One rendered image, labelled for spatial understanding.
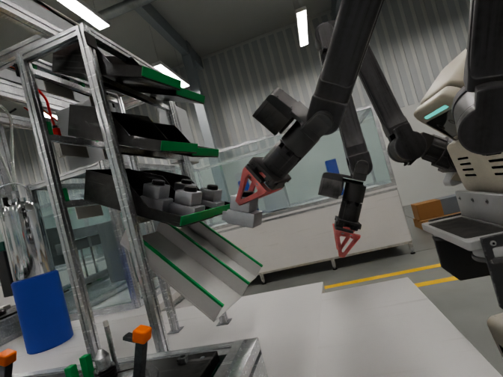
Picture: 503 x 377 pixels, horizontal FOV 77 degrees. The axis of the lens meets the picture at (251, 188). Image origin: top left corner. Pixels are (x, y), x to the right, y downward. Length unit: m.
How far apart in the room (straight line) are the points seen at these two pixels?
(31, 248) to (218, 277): 0.86
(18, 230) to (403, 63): 9.20
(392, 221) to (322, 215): 0.88
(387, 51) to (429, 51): 1.01
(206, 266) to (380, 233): 3.80
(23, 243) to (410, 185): 8.67
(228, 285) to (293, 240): 3.67
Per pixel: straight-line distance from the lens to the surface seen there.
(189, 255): 0.83
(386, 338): 0.77
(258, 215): 0.66
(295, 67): 9.49
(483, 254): 0.68
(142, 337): 0.50
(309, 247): 4.44
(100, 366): 0.56
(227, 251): 0.95
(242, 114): 9.37
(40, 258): 1.48
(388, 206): 4.46
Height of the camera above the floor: 1.21
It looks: 2 degrees up
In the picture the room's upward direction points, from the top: 15 degrees counter-clockwise
